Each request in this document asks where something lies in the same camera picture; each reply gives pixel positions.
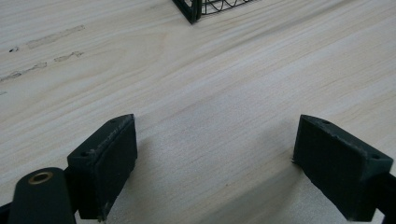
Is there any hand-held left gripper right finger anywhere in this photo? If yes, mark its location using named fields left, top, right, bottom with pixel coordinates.
left=292, top=114, right=394, bottom=222

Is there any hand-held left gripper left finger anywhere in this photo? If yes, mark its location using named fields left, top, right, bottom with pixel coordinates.
left=66, top=113, right=138, bottom=222

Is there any black wire basket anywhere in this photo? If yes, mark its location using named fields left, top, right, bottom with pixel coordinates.
left=172, top=0, right=260, bottom=25

